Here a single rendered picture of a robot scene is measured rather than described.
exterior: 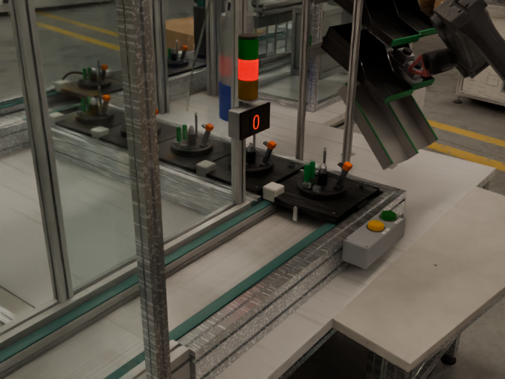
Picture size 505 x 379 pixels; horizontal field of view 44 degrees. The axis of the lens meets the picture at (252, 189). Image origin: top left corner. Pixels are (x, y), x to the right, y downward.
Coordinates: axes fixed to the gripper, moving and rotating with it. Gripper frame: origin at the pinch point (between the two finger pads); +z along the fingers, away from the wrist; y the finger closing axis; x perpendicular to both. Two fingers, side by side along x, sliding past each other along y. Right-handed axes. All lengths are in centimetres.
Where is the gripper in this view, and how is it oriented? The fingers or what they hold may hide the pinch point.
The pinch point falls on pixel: (415, 68)
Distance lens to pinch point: 197.4
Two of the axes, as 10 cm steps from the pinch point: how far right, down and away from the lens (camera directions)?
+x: 2.7, 9.6, 1.0
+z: -6.0, 0.8, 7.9
